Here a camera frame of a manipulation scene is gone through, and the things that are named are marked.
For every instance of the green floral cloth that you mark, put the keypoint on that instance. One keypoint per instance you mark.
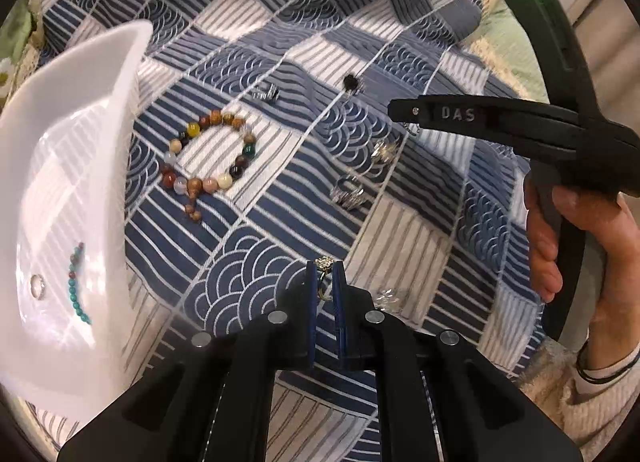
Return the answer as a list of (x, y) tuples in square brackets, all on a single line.
[(17, 32)]

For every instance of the person's right hand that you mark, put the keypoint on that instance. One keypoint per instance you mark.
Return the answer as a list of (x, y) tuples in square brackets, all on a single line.
[(620, 242)]

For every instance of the small black stud earring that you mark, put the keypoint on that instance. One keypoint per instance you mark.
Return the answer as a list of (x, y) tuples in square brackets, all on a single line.
[(351, 82)]

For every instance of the pale green quilted sheet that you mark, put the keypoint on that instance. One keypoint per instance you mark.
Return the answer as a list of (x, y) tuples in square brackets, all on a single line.
[(515, 42)]

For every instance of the blue white patchwork blanket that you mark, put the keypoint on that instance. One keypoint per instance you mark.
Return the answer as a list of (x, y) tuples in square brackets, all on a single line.
[(310, 27)]

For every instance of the white plastic tray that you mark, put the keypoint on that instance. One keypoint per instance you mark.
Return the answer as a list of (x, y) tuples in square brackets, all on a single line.
[(75, 167)]

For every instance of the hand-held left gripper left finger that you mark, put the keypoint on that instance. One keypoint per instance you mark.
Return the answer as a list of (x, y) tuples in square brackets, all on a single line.
[(310, 314)]

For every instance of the person's right forearm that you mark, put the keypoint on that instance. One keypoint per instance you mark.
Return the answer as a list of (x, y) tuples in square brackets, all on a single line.
[(612, 392)]

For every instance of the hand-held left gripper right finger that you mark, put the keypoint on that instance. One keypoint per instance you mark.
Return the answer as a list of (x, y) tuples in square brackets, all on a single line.
[(341, 314)]

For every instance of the clear crystal earring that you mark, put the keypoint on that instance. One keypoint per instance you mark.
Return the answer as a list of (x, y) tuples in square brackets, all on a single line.
[(386, 298)]

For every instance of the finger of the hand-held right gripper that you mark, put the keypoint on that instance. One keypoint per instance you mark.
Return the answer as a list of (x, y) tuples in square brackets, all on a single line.
[(505, 127)]

